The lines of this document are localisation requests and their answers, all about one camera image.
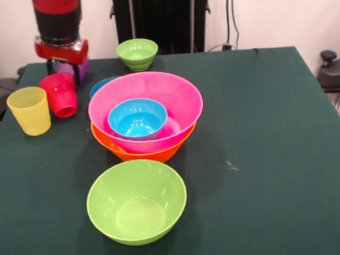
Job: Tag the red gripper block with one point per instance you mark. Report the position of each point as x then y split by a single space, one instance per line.
65 54

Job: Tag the purple plastic cup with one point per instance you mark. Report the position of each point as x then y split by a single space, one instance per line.
84 67

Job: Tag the red plastic cup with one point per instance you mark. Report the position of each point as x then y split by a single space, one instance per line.
59 94

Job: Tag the yellow plastic cup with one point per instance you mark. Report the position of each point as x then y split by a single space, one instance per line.
30 116

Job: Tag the small green plastic bowl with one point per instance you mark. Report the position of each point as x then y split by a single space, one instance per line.
137 55

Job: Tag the light blue plastic bowl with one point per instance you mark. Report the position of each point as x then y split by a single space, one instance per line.
137 121

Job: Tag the orange plastic bowl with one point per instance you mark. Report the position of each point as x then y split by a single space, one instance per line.
148 157

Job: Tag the pink plastic bowl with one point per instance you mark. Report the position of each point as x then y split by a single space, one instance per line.
183 103

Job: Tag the large green plastic bowl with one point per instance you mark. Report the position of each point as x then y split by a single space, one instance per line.
136 194

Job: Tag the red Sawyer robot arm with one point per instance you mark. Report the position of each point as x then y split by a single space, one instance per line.
57 21

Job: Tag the dark green tablecloth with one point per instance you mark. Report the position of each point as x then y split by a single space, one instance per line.
265 199

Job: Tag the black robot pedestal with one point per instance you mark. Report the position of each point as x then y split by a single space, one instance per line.
156 17

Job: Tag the black wall plug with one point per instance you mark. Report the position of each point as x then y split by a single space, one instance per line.
226 46

